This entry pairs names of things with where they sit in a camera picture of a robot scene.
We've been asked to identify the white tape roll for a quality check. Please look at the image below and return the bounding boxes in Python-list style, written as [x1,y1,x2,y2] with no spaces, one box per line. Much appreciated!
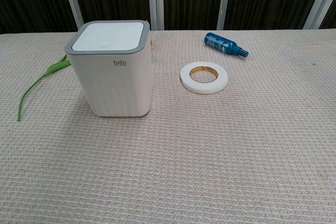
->
[180,61,226,94]

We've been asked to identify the artificial red tulip green stem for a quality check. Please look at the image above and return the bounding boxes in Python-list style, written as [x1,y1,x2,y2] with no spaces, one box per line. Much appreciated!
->
[16,54,71,122]

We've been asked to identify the beige woven tablecloth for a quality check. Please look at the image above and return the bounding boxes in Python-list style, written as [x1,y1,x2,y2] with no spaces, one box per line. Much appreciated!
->
[0,27,336,224]

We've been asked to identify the white open-lid trash bin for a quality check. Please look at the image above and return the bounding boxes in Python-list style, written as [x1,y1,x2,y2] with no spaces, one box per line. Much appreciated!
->
[64,20,153,118]

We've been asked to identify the blue spray bottle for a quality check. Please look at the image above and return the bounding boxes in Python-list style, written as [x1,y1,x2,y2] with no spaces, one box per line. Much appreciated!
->
[204,31,249,58]

